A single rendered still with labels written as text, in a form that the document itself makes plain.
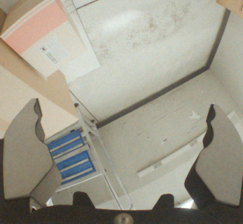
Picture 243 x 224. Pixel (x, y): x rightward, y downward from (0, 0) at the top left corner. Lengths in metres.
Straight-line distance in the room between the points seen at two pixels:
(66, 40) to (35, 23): 0.08
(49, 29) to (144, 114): 2.53
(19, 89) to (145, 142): 2.40
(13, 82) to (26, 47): 0.07
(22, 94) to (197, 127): 2.65
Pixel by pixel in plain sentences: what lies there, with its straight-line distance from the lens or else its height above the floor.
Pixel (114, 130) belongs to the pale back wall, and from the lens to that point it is 2.71.
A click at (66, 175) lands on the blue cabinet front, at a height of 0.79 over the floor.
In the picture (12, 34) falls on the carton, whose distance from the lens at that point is 0.32.
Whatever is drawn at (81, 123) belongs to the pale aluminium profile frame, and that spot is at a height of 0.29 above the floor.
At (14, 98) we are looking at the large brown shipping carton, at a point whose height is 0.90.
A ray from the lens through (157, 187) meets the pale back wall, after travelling 2.58.
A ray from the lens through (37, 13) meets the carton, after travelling 0.30.
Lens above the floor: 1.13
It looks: 27 degrees down
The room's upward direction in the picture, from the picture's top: 151 degrees clockwise
